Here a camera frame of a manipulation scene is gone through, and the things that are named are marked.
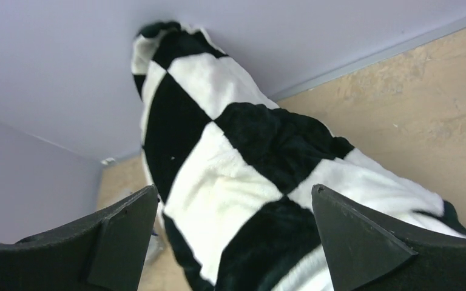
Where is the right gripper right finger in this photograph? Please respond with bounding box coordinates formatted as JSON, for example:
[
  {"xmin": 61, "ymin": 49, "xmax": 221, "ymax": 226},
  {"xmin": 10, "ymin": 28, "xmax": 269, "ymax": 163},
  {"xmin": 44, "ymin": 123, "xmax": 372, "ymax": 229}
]
[{"xmin": 311, "ymin": 184, "xmax": 466, "ymax": 290}]

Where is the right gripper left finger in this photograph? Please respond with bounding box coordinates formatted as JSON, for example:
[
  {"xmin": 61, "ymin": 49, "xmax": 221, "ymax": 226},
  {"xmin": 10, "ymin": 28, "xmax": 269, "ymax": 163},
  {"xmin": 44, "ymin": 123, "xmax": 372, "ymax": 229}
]
[{"xmin": 0, "ymin": 186, "xmax": 158, "ymax": 290}]

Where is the black white checkered pillowcase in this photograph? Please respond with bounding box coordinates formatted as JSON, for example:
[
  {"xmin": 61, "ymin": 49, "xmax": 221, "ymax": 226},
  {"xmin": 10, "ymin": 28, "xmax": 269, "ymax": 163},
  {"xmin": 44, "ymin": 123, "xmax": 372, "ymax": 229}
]
[{"xmin": 131, "ymin": 21, "xmax": 466, "ymax": 290}]

